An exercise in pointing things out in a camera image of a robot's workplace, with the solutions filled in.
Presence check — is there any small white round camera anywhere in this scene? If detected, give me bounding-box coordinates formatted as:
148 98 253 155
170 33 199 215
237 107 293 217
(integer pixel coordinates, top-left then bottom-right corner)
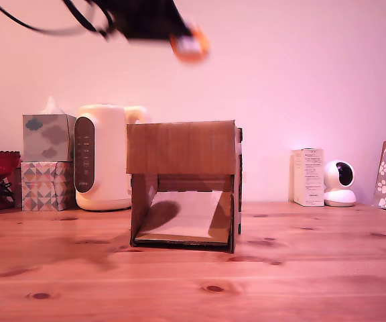
323 160 357 208

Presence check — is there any cream electric kettle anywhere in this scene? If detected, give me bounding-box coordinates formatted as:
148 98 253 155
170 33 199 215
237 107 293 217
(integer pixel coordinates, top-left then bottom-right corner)
74 104 149 212

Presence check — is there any cardboard dice tower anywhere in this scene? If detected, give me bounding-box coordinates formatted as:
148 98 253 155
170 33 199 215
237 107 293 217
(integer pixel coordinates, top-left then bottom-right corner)
125 119 244 255

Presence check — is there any orange and white footbag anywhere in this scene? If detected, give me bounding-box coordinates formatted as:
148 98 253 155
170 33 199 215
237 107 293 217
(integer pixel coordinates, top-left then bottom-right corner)
169 23 211 65

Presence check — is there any triangle pattern tissue box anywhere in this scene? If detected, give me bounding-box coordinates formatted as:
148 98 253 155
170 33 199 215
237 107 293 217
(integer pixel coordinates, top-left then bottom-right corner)
20 160 76 212

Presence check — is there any cloud print tissue box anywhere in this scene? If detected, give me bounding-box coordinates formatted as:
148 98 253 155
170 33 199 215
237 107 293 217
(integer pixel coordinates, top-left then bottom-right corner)
21 113 77 162

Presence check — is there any white printed carton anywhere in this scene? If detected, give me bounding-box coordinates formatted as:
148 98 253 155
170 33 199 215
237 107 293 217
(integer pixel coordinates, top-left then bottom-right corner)
292 148 325 208

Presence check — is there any white tissue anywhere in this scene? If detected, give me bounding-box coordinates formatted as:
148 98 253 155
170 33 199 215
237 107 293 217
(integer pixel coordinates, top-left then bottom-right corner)
40 96 65 117

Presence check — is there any thick black cable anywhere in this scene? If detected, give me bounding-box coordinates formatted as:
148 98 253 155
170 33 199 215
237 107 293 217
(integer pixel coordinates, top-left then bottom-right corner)
62 0 115 40

